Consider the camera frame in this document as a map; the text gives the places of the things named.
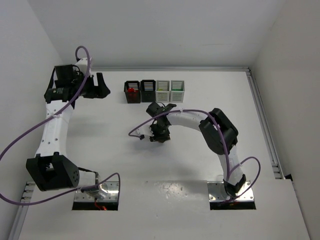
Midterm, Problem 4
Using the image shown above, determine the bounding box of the red small lego brick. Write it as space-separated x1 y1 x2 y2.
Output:
127 88 136 93

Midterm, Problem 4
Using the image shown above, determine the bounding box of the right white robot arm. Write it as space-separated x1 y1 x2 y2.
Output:
146 102 246 197

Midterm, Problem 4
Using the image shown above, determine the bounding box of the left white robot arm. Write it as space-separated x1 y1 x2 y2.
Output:
26 63 111 192

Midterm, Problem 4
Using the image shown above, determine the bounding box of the white slotted container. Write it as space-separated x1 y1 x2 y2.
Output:
155 80 170 103
170 80 185 103

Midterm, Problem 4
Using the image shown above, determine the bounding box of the black slotted container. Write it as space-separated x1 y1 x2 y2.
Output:
123 80 141 104
140 79 156 103

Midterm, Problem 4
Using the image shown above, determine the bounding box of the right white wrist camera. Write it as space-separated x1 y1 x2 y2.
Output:
136 125 154 140

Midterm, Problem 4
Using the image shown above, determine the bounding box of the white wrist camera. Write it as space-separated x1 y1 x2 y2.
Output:
75 57 92 75
136 125 154 140

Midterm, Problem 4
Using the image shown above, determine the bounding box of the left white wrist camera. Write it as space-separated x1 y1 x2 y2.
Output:
75 57 92 75

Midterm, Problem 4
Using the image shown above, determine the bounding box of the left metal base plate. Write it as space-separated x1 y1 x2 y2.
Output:
74 181 120 203

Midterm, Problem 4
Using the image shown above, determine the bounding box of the metal base plate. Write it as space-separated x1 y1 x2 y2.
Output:
74 181 120 203
207 181 255 203

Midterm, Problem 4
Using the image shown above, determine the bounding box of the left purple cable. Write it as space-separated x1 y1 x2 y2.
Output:
0 45 121 206

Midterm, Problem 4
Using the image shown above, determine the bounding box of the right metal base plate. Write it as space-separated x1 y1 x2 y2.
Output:
207 181 255 203

